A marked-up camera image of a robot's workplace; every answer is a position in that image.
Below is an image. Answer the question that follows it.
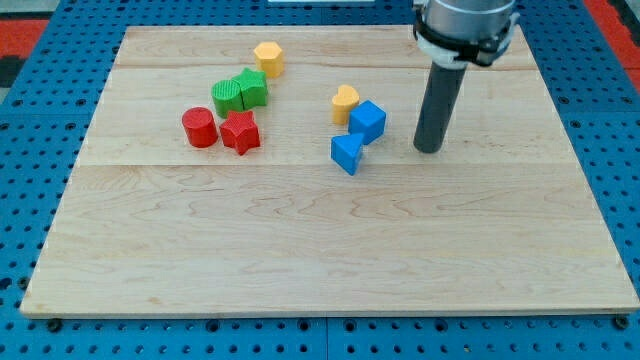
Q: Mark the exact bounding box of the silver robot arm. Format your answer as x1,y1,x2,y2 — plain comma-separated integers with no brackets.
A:
413,0,519,70

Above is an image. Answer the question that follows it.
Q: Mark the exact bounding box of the yellow heart block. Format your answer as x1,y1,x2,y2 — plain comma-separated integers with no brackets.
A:
332,84,360,125

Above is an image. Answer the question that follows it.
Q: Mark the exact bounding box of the blue triangle block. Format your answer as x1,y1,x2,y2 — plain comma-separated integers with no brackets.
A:
330,133,364,176

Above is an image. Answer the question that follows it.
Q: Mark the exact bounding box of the blue cube block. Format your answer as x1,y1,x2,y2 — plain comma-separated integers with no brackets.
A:
348,100,386,145

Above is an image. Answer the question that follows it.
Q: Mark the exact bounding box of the red star block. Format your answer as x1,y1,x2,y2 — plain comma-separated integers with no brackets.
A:
220,110,261,155

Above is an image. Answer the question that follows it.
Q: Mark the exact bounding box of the green star block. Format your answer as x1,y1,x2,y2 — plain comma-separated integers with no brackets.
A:
232,68,268,110

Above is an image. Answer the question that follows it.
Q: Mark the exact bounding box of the green cylinder block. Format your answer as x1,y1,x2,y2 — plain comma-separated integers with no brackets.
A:
211,79,244,119

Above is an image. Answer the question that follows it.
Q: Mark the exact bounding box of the red cylinder block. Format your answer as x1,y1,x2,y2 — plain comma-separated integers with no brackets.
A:
181,107,219,148

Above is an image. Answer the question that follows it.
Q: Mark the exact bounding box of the yellow hexagon block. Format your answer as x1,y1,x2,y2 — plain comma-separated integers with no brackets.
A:
253,42,284,78

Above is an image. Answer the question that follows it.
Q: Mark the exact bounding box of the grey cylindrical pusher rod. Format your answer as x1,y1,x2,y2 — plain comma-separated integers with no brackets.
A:
413,62,466,154

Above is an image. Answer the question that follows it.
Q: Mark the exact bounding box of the light wooden board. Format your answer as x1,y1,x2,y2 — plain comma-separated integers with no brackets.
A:
20,26,639,319

